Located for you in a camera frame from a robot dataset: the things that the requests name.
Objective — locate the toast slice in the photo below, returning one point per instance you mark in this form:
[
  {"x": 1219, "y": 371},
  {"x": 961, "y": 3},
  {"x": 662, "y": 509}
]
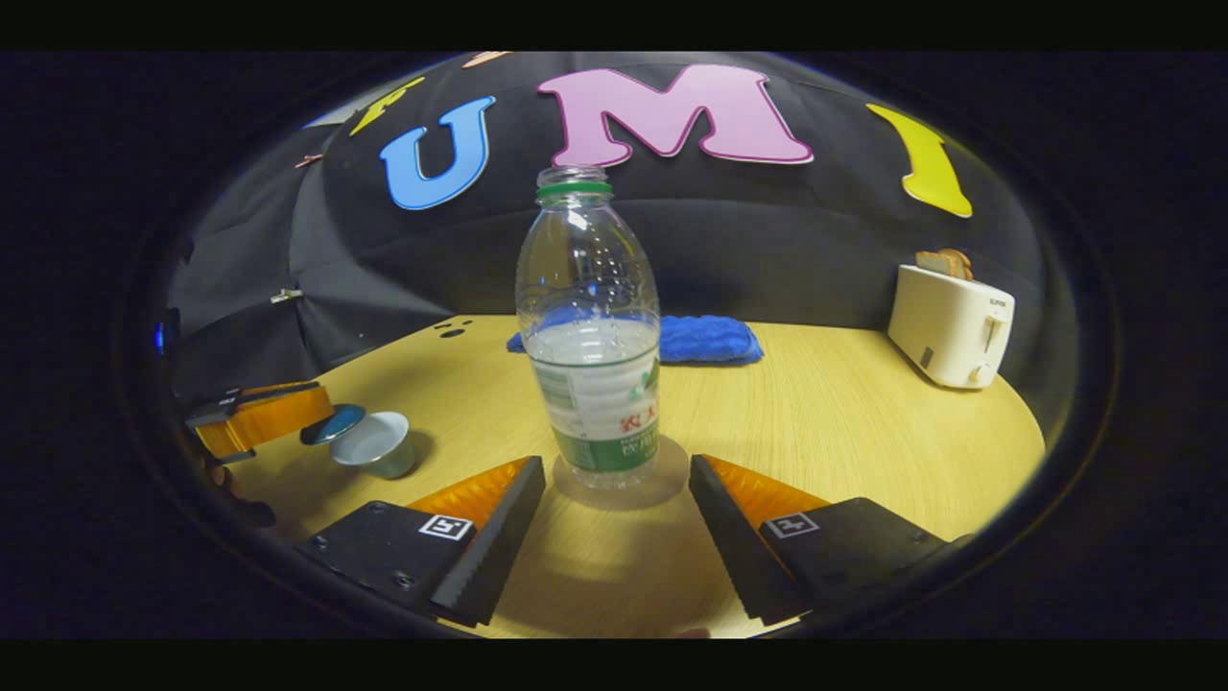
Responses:
[{"x": 945, "y": 263}]

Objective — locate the white backdrop clip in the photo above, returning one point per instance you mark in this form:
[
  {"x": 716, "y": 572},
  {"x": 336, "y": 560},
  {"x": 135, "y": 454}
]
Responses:
[{"x": 285, "y": 296}]

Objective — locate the black backdrop cloth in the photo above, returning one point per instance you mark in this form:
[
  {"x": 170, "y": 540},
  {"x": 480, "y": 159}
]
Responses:
[{"x": 767, "y": 221}]

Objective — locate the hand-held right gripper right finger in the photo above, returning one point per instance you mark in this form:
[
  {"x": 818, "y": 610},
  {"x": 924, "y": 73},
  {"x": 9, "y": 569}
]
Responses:
[{"x": 734, "y": 542}]

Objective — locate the blue towel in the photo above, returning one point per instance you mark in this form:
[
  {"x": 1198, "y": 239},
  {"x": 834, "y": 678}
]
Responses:
[{"x": 710, "y": 341}]

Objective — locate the white toaster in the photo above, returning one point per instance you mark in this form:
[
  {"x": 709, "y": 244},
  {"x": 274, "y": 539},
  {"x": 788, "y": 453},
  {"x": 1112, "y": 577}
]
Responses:
[{"x": 945, "y": 331}]

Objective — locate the round brown coaster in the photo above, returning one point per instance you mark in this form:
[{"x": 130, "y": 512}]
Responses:
[{"x": 676, "y": 472}]

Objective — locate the clear plastic water bottle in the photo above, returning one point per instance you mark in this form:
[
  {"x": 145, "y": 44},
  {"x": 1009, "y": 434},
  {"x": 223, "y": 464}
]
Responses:
[{"x": 595, "y": 365}]

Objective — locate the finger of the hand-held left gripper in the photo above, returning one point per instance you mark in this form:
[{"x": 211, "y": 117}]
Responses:
[{"x": 269, "y": 422}]

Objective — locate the dark device with blue light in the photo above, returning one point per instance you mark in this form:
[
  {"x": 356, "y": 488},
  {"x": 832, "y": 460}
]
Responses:
[{"x": 163, "y": 336}]

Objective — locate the white teacup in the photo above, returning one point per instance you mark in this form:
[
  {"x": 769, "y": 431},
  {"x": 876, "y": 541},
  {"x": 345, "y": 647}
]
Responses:
[{"x": 379, "y": 446}]

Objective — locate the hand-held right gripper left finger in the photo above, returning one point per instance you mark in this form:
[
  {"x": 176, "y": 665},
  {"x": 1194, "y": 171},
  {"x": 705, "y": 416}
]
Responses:
[{"x": 499, "y": 537}]

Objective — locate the copper backdrop clip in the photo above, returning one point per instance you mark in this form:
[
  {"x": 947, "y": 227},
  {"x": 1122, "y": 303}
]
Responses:
[{"x": 307, "y": 160}]

